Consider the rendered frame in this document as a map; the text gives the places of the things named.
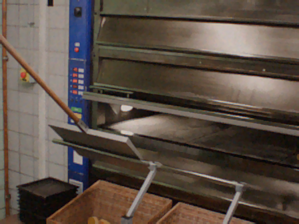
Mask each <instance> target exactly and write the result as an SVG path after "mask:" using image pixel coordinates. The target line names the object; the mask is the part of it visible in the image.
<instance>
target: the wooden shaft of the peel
mask: <svg viewBox="0 0 299 224"><path fill-rule="evenodd" d="M0 44H1V45H2V46H3V47H4V48H5V49H6V50H7V51H8V52H9V54H10V55H11V56H12V57H13V58H14V59H15V60H16V61H17V62H18V63H19V64H20V65H21V66H22V68H24V70H25V71H26V72H28V74H29V75H30V76H32V78H33V79H34V80H35V81H36V82H37V83H38V85H39V86H41V88H43V90H44V91H45V92H46V93H47V94H48V95H49V96H50V97H51V98H52V99H53V100H54V101H55V103H56V104H58V105H59V107H61V108H62V110H64V112H65V113H66V114H67V115H68V116H69V117H70V118H71V119H72V121H74V122H75V123H77V122H79V118H78V117H77V116H76V115H75V113H74V112H72V110H71V109H70V108H69V107H68V106H67V105H66V104H65V103H64V102H63V101H62V100H61V98H59V96H57V95H56V94H55V93H54V91H53V90H52V89H51V88H50V87H49V86H48V85H47V84H46V82H45V81H44V80H42V78H41V77H40V76H39V75H38V74H37V73H36V72H35V71H34V70H33V69H32V67H31V66H30V65H29V64H28V63H27V62H26V61H25V60H24V58H22V56H20V54H18V52H17V51H16V50H15V49H14V48H13V47H12V46H11V44H10V43H9V42H8V41H7V40H6V39H5V38H4V36H2V35H1V34H0Z"/></svg>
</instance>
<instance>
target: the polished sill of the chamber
mask: <svg viewBox="0 0 299 224"><path fill-rule="evenodd" d="M97 131H101V132H104V133H111V134H113V135H119V136H122V137H128V139H129V140H130V141H132V142H137V143H141V144H146V145H149V146H154V147H161V148H163V149H169V150H172V151H178V152H180V153H187V154H192V155H195V156H200V157H207V158H210V159H215V160H218V161H224V162H229V163H233V164H238V165H243V166H247V167H252V168H255V169H261V170H266V171H271V172H274V173H279V174H285V175H290V176H293V177H299V167H297V166H295V165H289V164H283V163H277V162H275V161H269V160H265V159H260V158H254V157H248V156H245V155H239V154H236V153H230V152H225V151H218V150H215V149H209V148H206V147H199V146H197V145H190V144H185V143H181V142H176V141H172V140H167V139H160V138H157V137H150V136H148V135H141V134H139V133H132V132H129V131H123V130H120V129H113V128H109V127H104V126H103V127H99V128H97Z"/></svg>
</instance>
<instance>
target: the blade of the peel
mask: <svg viewBox="0 0 299 224"><path fill-rule="evenodd" d="M48 126H50V127H51V128H52V129H53V130H54V131H55V132H56V133H57V134H58V135H59V136H60V137H61V138H62V139H63V140H64V141H70V142H72V143H79V144H81V145H86V146H88V147H95V148H96V149H102V150H105V151H110V152H112V153H119V154H121V155H126V156H131V157H135V158H139V159H142V160H143V158H142V156H141V155H140V154H139V152H138V151H137V149H136V148H135V147H134V145H133V144H132V143H131V141H130V140H129V139H128V137H122V136H119V135H113V134H111V133H104V132H101V131H96V130H93V129H88V130H87V133H84V132H82V131H81V130H80V129H79V128H78V127H77V126H73V125H69V124H64V123H61V122H56V121H49V122H48ZM71 148H72V147H71ZM72 149H73V150H74V151H75V152H76V153H77V154H78V155H79V156H82V157H87V158H89V159H94V160H96V161H101V162H104V163H109V164H111V165H116V166H118V167H123V168H126V169H131V170H135V171H139V172H142V173H146V174H150V171H151V170H150V167H146V166H143V165H138V164H135V163H130V162H128V161H122V160H120V159H114V158H111V157H107V156H103V155H99V154H95V153H92V152H87V151H82V150H79V149H74V148H72Z"/></svg>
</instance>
